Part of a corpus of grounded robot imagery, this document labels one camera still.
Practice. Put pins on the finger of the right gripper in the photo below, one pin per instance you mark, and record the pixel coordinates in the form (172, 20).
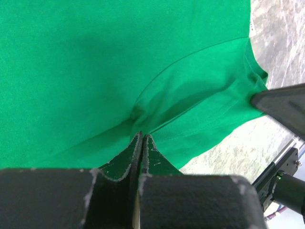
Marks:
(285, 105)

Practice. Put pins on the green t shirt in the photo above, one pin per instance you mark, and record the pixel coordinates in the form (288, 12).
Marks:
(79, 78)

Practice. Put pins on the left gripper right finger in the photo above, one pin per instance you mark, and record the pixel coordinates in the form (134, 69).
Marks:
(171, 200)

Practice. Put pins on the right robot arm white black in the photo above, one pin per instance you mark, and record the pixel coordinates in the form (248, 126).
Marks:
(277, 182)

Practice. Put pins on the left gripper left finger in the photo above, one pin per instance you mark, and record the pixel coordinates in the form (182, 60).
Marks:
(74, 198)

